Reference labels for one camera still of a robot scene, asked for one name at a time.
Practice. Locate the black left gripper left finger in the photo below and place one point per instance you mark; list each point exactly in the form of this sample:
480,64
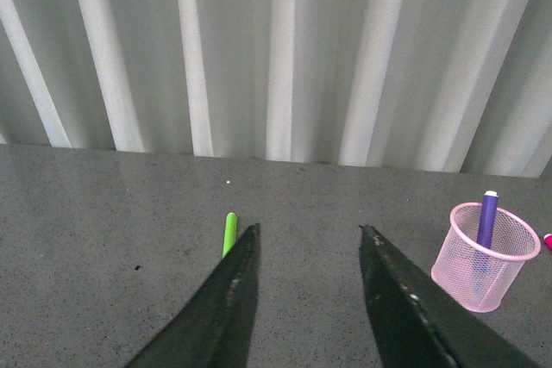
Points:
214,328

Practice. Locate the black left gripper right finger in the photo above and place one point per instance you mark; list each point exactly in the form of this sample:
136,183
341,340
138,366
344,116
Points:
417,324

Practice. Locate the purple highlighter pen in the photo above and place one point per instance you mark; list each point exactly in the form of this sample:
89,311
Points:
488,213

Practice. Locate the pink highlighter pen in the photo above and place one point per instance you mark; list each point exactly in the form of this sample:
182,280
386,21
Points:
547,239

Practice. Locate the pink mesh cup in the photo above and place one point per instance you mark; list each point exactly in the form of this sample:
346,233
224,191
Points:
514,242

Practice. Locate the green highlighter pen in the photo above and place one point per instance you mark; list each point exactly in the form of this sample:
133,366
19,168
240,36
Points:
230,233

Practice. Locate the white pleated curtain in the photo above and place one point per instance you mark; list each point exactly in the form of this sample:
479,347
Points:
428,85

